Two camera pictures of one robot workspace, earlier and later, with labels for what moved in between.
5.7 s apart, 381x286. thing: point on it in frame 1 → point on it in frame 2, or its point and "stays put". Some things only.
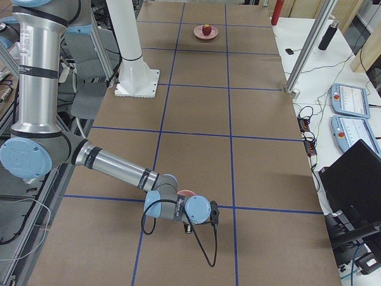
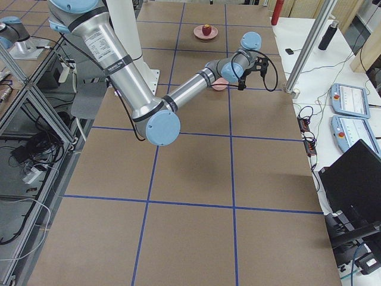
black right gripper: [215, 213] → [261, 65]
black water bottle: [327, 36] stays put
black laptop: [353, 183] stays put
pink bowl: [186, 193] → [219, 80]
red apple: [206, 30] stays put
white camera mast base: [136, 80] stays put
